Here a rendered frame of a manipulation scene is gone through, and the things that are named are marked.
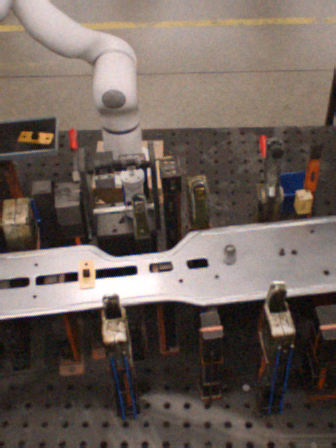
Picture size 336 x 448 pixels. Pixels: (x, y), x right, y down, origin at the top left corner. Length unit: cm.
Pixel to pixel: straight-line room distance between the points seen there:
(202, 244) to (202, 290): 14
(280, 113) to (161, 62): 84
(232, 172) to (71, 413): 98
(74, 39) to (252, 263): 75
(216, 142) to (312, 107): 141
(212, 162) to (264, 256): 74
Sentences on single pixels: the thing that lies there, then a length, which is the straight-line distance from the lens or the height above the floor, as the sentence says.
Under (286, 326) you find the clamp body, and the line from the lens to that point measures 138.
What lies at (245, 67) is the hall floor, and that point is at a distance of 391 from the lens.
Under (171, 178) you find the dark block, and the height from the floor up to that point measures 111.
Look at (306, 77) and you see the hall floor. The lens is 386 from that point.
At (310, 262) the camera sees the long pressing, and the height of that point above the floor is 100.
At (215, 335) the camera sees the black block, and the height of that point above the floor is 99.
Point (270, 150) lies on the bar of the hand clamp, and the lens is 151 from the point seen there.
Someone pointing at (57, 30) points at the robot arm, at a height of 132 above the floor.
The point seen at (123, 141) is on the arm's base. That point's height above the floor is 94.
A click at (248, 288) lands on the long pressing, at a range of 148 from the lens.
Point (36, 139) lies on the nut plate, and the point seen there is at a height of 117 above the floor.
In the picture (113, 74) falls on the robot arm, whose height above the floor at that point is 120.
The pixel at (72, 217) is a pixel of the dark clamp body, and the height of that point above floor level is 104.
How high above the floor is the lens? 219
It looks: 47 degrees down
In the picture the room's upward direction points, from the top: 4 degrees counter-clockwise
